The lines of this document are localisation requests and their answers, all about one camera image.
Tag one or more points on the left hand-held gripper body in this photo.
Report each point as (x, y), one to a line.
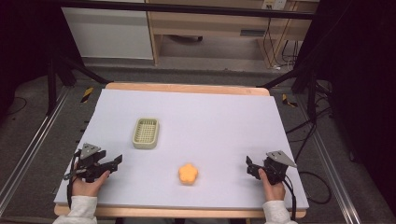
(89, 161)

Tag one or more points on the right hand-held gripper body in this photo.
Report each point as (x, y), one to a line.
(276, 168)

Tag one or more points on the pale green soap dish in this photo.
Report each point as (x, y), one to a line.
(145, 133)

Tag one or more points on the orange flower-shaped soap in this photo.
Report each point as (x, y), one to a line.
(188, 174)

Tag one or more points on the person's right hand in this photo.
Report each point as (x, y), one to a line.
(274, 190)

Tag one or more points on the person's left hand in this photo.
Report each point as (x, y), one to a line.
(87, 186)

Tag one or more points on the white foam table mat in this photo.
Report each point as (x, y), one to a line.
(199, 137)

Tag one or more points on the yellow black floor tape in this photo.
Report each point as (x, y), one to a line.
(289, 101)
(87, 94)

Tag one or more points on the black metal stand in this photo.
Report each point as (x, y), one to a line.
(59, 77)
(308, 81)

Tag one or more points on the black curtain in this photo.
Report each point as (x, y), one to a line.
(25, 46)
(361, 77)

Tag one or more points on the white cabinet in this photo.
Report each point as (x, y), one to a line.
(109, 34)

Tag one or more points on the light wooden desk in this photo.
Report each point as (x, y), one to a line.
(211, 25)

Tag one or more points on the white power strip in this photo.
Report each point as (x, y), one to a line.
(274, 3)

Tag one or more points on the metal floor rail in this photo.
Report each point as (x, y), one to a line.
(333, 171)
(31, 146)

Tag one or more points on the black metal frame bar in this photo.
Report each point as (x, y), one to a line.
(186, 9)

